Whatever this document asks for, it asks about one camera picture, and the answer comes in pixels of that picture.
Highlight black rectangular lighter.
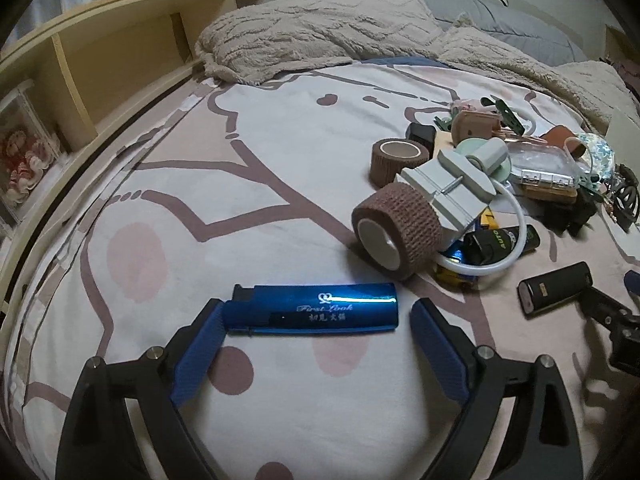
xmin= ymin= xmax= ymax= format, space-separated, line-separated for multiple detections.
xmin=516 ymin=261 xmax=593 ymax=318

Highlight blue lighter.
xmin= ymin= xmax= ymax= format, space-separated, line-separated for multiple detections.
xmin=222 ymin=283 xmax=399 ymax=336

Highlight black green lighter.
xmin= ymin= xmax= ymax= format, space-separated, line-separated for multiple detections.
xmin=462 ymin=226 xmax=520 ymax=266

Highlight clear plastic case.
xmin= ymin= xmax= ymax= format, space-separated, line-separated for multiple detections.
xmin=508 ymin=142 xmax=578 ymax=191

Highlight white shoe box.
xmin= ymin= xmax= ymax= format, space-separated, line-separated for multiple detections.
xmin=605 ymin=110 xmax=639 ymax=156

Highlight grey plastic tool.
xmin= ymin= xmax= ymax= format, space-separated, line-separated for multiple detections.
xmin=396 ymin=150 xmax=497 ymax=234

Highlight brown bandage roll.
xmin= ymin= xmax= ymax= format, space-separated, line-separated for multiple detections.
xmin=369 ymin=138 xmax=431 ymax=188
xmin=352 ymin=182 xmax=442 ymax=281

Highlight cartoon print bed sheet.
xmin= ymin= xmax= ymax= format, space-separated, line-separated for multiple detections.
xmin=4 ymin=56 xmax=640 ymax=480

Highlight grey pillow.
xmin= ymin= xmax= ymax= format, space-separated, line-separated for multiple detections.
xmin=424 ymin=0 xmax=588 ymax=66

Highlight wooden shelf unit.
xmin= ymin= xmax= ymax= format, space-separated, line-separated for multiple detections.
xmin=1 ymin=0 xmax=259 ymax=304

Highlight beige fluffy blanket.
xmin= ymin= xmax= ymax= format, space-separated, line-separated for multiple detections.
xmin=194 ymin=0 xmax=639 ymax=133

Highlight black coiled cable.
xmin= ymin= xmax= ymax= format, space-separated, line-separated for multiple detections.
xmin=606 ymin=162 xmax=640 ymax=231

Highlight white cable loop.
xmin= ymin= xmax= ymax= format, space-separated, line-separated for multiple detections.
xmin=434 ymin=179 xmax=528 ymax=276

